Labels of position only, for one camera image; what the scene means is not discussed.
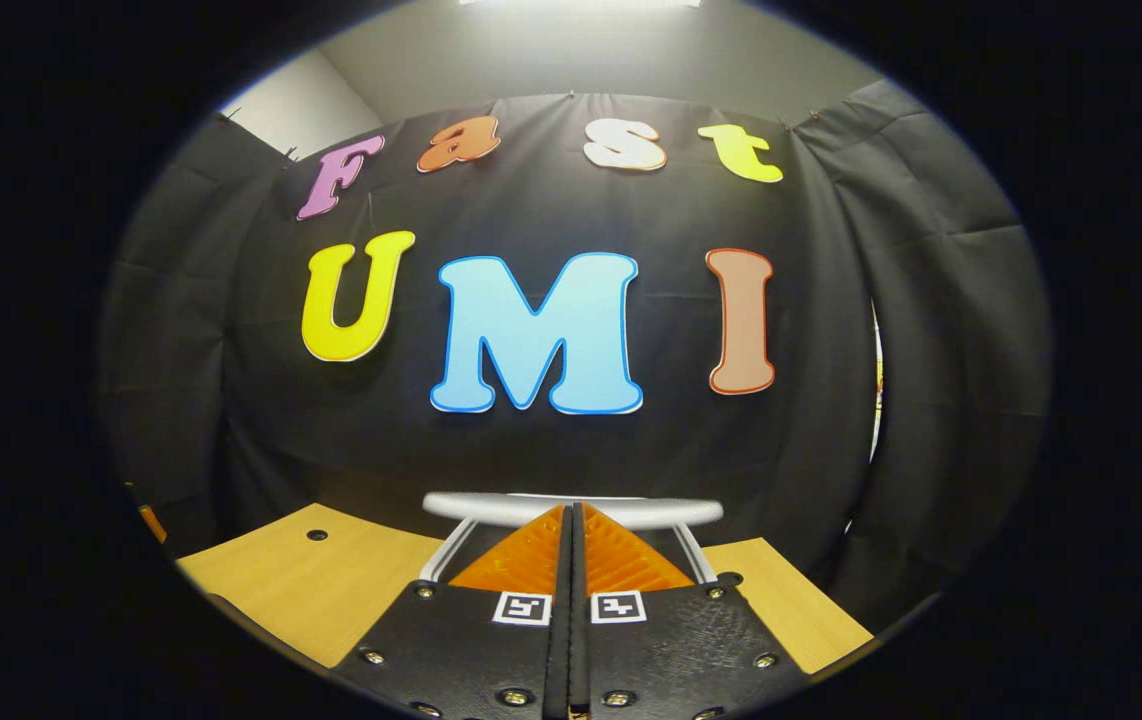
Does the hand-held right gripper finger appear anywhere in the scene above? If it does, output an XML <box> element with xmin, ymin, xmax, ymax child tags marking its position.
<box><xmin>331</xmin><ymin>503</ymin><xmax>574</xmax><ymax>720</ymax></box>
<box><xmin>572</xmin><ymin>503</ymin><xmax>812</xmax><ymax>720</ymax></box>

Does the white desktop garbage bin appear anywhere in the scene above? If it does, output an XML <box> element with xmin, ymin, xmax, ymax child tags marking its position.
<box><xmin>419</xmin><ymin>491</ymin><xmax>725</xmax><ymax>591</ymax></box>

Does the wooden desktop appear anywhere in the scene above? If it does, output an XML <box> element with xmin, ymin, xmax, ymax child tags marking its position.
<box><xmin>176</xmin><ymin>503</ymin><xmax>874</xmax><ymax>676</ymax></box>

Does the black backdrop cloth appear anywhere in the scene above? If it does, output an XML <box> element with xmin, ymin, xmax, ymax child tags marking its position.
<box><xmin>99</xmin><ymin>78</ymin><xmax>1052</xmax><ymax>631</ymax></box>

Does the ceiling light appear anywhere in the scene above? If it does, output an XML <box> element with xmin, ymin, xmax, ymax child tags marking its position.
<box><xmin>459</xmin><ymin>0</ymin><xmax>704</xmax><ymax>11</ymax></box>

